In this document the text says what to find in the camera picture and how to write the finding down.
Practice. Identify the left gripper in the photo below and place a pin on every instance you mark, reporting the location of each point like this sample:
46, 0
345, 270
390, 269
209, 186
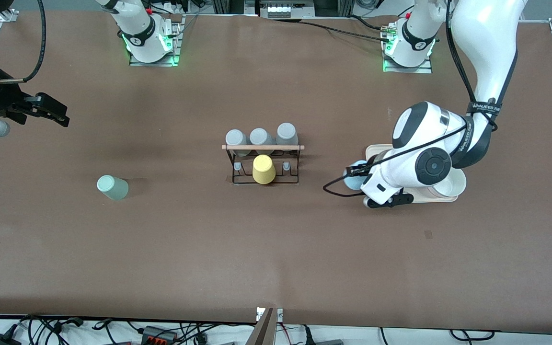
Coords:
358, 170

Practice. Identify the light blue plastic cup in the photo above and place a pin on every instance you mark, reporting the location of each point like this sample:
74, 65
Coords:
352, 184

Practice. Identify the pale green plastic cup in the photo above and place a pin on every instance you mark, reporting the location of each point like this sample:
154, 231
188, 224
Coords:
113, 188

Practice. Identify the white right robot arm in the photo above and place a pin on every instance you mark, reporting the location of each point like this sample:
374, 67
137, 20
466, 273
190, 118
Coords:
137, 24

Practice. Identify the beige plastic tray Rabbit print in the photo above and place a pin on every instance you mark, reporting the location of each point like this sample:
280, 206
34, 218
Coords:
375, 150

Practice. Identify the grey plastic cup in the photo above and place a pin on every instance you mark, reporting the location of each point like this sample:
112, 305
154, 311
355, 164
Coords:
286, 132
259, 136
236, 139

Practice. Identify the white ceramic bowl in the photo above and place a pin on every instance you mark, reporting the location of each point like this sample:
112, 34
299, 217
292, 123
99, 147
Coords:
453, 184

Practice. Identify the yellow plastic cup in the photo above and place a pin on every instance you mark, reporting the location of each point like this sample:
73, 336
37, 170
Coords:
263, 170

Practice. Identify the grey socket strip box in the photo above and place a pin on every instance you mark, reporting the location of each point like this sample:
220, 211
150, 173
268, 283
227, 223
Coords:
285, 8

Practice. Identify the black power adapter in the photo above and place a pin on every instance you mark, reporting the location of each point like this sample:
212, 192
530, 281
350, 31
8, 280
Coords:
3, 339

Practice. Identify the black box with orange plugs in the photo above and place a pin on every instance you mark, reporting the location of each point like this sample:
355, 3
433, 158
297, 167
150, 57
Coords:
158, 335

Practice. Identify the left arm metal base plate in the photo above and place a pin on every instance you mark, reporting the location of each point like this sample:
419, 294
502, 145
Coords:
408, 68

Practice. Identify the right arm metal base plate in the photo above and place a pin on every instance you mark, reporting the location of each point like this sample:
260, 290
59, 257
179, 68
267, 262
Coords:
154, 63

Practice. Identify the aluminium profile post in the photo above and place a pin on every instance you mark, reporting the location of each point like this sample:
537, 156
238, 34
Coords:
262, 330

